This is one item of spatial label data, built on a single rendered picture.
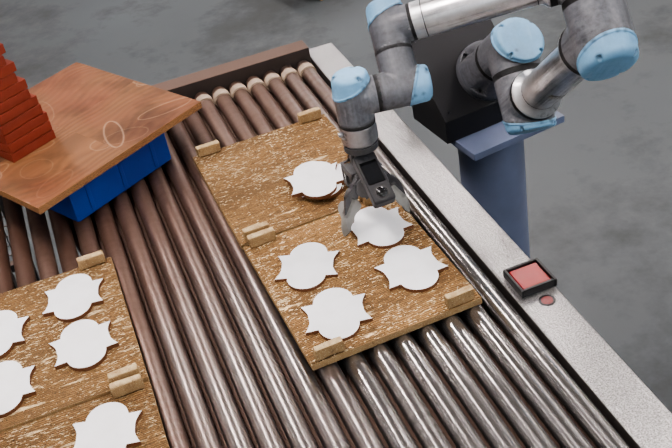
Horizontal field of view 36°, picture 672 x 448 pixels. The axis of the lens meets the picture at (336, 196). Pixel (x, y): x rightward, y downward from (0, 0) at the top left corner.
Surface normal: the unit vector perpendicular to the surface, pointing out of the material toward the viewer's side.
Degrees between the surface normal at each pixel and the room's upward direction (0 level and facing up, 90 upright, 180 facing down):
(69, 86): 0
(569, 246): 0
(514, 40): 40
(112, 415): 0
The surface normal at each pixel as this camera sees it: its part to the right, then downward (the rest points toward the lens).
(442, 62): 0.23, -0.23
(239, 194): -0.15, -0.81
